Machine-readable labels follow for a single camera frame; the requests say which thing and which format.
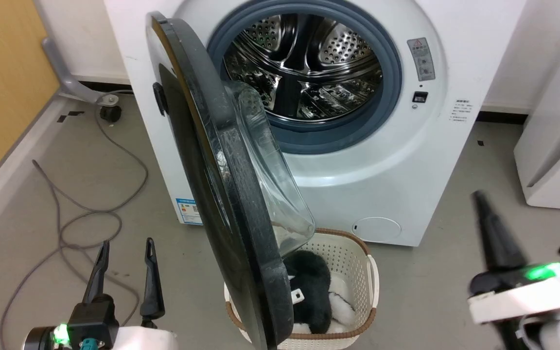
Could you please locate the black round washing machine door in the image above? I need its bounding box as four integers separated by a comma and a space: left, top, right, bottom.
145, 11, 316, 350

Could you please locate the white front-load washing machine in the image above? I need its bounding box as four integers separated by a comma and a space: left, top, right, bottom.
104, 0, 527, 247

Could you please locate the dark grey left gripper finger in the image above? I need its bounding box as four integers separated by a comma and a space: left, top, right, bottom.
140, 238, 166, 321
83, 241, 111, 305

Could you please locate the white cabinet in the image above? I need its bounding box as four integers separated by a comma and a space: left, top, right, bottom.
513, 15, 560, 212

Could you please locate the black garment in basket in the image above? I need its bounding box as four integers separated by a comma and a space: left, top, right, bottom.
282, 250, 357, 336

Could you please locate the white perforated laundry basket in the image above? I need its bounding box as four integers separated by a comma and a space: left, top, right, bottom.
224, 228, 380, 350

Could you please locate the steel washing machine drum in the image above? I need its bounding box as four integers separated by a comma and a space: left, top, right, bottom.
222, 14, 384, 122

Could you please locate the grey floor cable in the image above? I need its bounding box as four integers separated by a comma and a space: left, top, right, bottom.
0, 90, 150, 350

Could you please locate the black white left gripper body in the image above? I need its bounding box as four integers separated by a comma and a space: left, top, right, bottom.
22, 294, 179, 350

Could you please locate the blue energy label sticker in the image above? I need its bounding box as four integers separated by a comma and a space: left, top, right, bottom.
175, 197, 203, 226

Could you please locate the wooden partition panel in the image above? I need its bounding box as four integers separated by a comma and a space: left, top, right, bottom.
0, 0, 62, 200

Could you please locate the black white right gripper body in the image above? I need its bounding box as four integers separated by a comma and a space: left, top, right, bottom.
468, 238, 560, 350

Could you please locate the grey metal stand leg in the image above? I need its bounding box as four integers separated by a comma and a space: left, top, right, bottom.
42, 36, 120, 106

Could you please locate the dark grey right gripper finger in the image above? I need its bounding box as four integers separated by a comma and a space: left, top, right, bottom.
472, 190, 529, 273

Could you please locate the grey warning label sticker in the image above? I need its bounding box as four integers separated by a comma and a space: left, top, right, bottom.
407, 37, 437, 82

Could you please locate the black caster wheel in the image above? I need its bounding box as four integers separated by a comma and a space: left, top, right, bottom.
100, 105, 123, 123

